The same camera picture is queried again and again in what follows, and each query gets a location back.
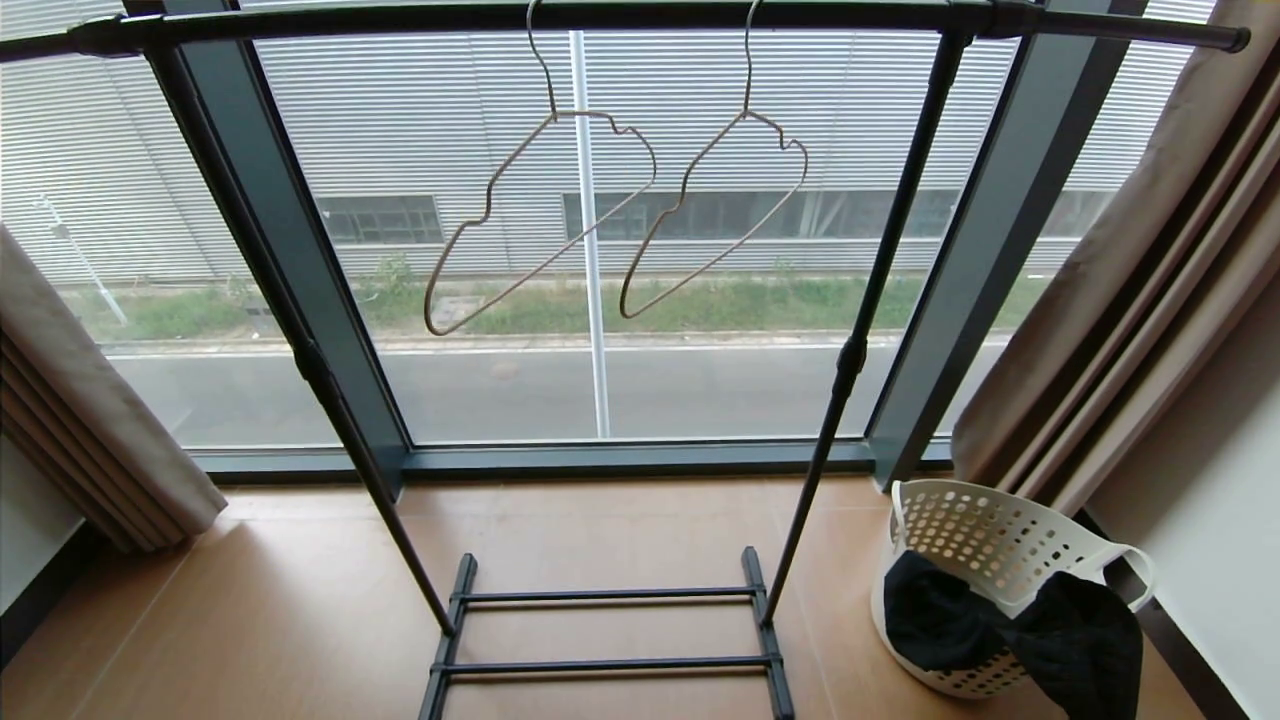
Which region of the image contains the pink clothes hanger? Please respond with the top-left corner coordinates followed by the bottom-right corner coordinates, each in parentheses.
top-left (423, 0), bottom-right (658, 337)
top-left (619, 0), bottom-right (809, 320)

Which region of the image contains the heap of black clothes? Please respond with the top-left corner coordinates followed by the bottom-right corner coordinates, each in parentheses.
top-left (883, 550), bottom-right (1144, 720)

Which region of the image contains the beige curtain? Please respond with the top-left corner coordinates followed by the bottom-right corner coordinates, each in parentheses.
top-left (950, 0), bottom-right (1280, 516)
top-left (0, 225), bottom-right (229, 554)

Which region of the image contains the white laundry basket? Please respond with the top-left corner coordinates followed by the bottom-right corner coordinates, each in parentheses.
top-left (870, 478), bottom-right (1158, 699)

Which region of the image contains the black clothes rack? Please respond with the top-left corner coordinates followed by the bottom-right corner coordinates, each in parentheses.
top-left (0, 0), bottom-right (1251, 720)

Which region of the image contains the window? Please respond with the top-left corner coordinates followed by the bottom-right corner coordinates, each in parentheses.
top-left (0, 0), bottom-right (1221, 491)

